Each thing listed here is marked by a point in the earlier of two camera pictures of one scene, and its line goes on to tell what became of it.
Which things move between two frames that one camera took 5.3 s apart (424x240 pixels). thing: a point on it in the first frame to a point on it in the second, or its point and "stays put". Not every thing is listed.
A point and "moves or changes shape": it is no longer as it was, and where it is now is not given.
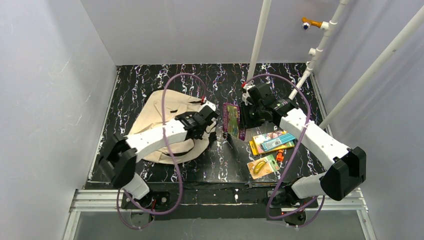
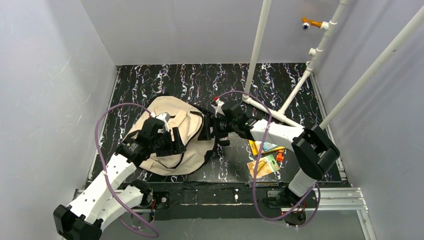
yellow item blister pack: x=263 y=166 stays put
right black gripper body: x=247 y=114 to x=214 y=126
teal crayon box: x=272 y=141 stays put
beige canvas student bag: x=161 y=106 moves or changes shape
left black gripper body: x=211 y=124 to x=168 y=143
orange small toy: x=280 y=155 stays put
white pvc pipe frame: x=329 y=26 stays put
